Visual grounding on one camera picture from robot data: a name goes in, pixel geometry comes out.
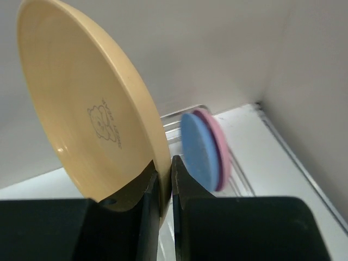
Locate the blue plate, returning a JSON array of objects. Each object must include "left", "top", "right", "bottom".
[{"left": 180, "top": 113, "right": 217, "bottom": 192}]

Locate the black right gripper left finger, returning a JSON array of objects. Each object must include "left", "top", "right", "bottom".
[{"left": 1, "top": 163, "right": 159, "bottom": 260}]

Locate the aluminium table rail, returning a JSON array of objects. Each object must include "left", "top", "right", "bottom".
[{"left": 253, "top": 101, "right": 347, "bottom": 235}]

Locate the beige plate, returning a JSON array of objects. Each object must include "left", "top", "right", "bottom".
[{"left": 17, "top": 1, "right": 171, "bottom": 218}]

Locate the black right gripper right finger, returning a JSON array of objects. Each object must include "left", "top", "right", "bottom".
[{"left": 171, "top": 156, "right": 329, "bottom": 260}]

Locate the silver wire dish rack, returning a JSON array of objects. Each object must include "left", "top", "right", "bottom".
[{"left": 157, "top": 104, "right": 255, "bottom": 260}]

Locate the pink plate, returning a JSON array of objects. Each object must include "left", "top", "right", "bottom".
[{"left": 197, "top": 109, "right": 232, "bottom": 191}]

